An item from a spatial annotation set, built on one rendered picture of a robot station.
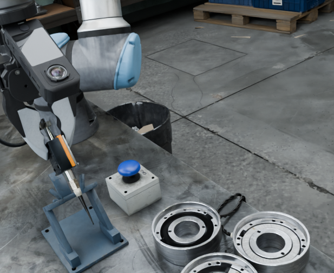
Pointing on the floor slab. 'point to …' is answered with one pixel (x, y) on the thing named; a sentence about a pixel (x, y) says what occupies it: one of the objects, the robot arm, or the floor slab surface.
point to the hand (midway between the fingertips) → (57, 149)
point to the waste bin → (157, 117)
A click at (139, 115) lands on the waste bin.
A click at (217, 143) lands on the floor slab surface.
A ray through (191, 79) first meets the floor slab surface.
